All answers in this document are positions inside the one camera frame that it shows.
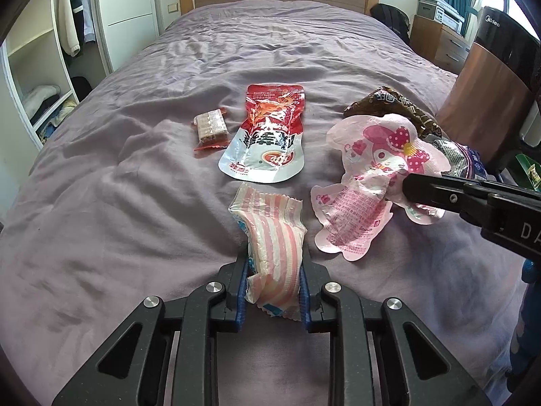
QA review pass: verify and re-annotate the purple bed sheet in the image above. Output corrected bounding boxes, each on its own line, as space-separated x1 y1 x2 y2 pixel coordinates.
1 0 525 405

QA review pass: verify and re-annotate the brown patterned snack bag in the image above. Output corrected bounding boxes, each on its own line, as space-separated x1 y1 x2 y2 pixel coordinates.
343 86 444 137

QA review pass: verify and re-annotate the clear red cracker packet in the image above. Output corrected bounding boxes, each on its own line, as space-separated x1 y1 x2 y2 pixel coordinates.
193 107 230 150

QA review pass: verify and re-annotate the blue silver snack bag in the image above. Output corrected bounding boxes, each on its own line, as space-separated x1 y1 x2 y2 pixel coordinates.
425 135 488 180

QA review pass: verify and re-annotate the white open wardrobe shelf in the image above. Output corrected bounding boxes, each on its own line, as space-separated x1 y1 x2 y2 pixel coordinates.
1 0 109 155

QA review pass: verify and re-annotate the red white spicy snack pouch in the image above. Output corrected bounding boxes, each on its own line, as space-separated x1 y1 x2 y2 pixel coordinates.
218 84 305 184

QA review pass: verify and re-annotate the cream hanging garment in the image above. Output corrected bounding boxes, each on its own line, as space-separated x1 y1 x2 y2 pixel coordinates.
56 0 83 57

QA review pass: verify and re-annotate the black backpack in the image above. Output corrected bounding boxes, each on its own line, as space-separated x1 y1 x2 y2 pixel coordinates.
370 3 410 45

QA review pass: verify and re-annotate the grey printer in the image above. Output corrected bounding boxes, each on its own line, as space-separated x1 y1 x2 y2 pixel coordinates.
417 0 465 34

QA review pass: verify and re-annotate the green metal tray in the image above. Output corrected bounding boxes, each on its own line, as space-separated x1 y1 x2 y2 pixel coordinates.
515 154 541 191

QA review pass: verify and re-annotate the pink striped snack packet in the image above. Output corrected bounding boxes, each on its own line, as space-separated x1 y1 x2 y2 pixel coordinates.
229 183 306 321

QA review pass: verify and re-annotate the pink cartoon character packet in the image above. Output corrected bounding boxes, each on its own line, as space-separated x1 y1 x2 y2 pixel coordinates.
311 114 450 261

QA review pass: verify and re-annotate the wooden nightstand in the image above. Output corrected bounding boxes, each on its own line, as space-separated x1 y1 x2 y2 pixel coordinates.
410 15 470 74

